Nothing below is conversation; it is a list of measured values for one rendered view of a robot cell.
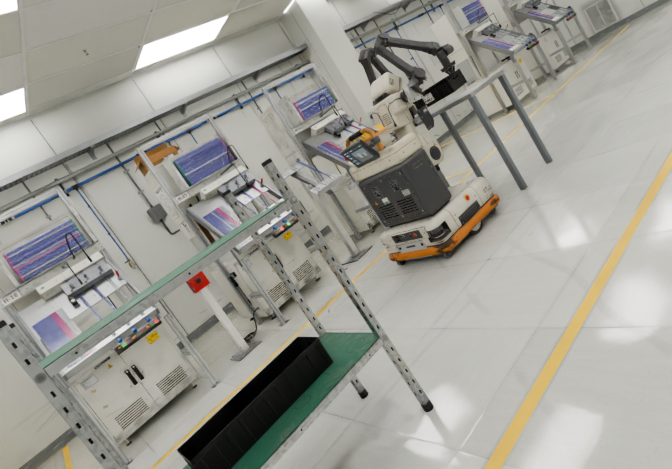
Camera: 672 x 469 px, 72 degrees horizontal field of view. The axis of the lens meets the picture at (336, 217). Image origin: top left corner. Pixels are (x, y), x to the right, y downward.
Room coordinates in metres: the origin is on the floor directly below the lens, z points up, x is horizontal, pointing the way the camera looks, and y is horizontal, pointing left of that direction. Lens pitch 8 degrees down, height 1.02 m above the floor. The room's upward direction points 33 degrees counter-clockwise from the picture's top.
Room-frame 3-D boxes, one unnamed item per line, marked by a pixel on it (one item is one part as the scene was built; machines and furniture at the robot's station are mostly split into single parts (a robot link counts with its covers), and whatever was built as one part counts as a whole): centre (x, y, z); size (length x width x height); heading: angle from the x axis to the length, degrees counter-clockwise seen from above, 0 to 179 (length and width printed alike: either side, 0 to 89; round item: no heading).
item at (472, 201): (3.23, -0.60, 0.16); 0.67 x 0.64 x 0.25; 121
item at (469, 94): (3.63, -1.27, 0.40); 0.70 x 0.45 x 0.80; 31
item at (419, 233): (3.05, -0.33, 0.23); 0.41 x 0.02 x 0.08; 31
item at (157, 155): (4.56, 1.00, 1.82); 0.68 x 0.30 x 0.20; 124
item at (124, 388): (3.50, 1.96, 0.66); 1.01 x 0.73 x 1.31; 34
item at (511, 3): (8.00, -4.52, 0.95); 1.36 x 0.82 x 1.90; 34
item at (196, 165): (4.37, 0.75, 1.52); 0.51 x 0.13 x 0.27; 124
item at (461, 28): (7.21, -3.30, 0.95); 1.36 x 0.82 x 1.90; 34
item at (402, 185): (3.19, -0.52, 0.59); 0.55 x 0.34 x 0.83; 31
